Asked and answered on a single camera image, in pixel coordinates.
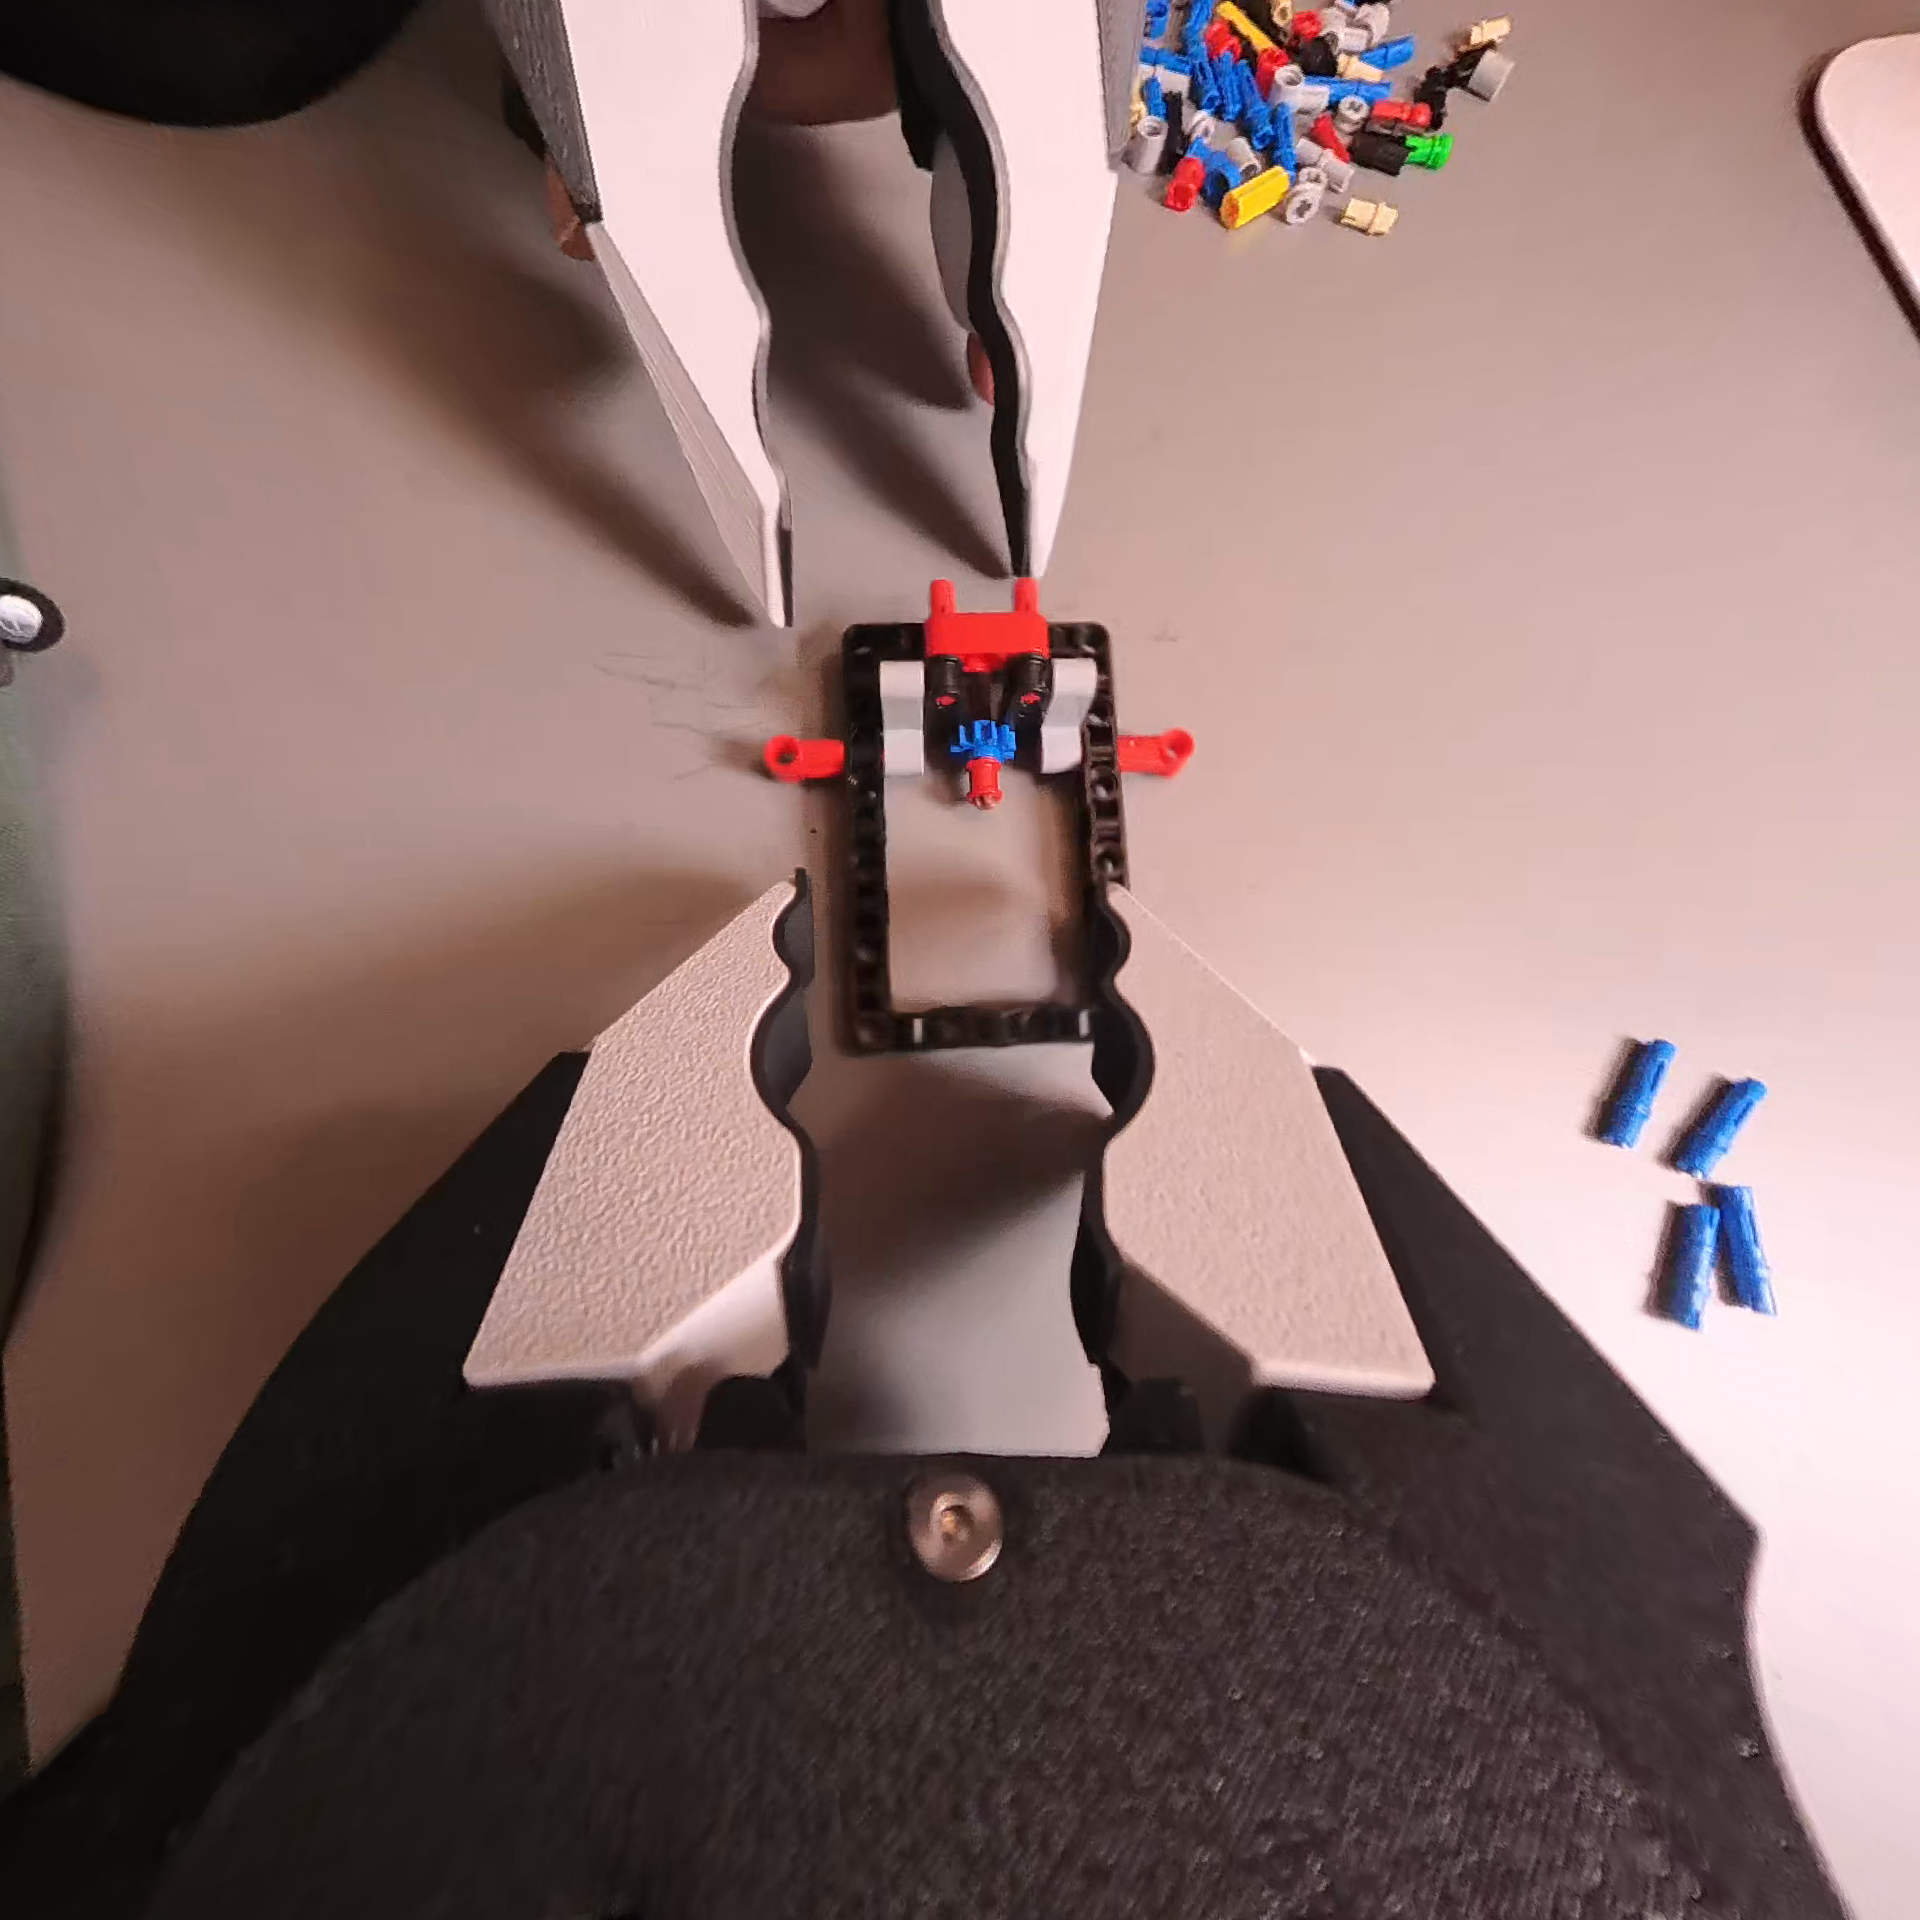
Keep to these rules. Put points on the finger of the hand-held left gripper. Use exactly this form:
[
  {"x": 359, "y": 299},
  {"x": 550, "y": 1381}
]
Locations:
[
  {"x": 1060, "y": 226},
  {"x": 661, "y": 179}
]

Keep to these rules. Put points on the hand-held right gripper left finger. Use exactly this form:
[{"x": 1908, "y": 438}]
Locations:
[{"x": 661, "y": 1198}]

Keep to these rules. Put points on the blue lego pin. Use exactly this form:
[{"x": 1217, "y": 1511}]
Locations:
[
  {"x": 1690, "y": 1264},
  {"x": 1743, "y": 1247},
  {"x": 1718, "y": 1125},
  {"x": 1633, "y": 1090}
]

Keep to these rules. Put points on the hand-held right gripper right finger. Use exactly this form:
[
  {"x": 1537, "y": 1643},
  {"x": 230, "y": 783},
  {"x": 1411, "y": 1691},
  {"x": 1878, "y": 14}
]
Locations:
[{"x": 1246, "y": 1198}]

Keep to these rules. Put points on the black knit cloth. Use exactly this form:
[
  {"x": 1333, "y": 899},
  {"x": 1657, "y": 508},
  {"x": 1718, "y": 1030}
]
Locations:
[{"x": 226, "y": 54}]

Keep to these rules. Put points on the black lego frame assembly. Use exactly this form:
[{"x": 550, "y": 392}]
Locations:
[{"x": 1108, "y": 780}]

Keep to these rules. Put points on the pile of small lego pieces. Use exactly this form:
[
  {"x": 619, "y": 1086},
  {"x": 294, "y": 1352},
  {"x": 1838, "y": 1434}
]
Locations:
[{"x": 1275, "y": 105}]

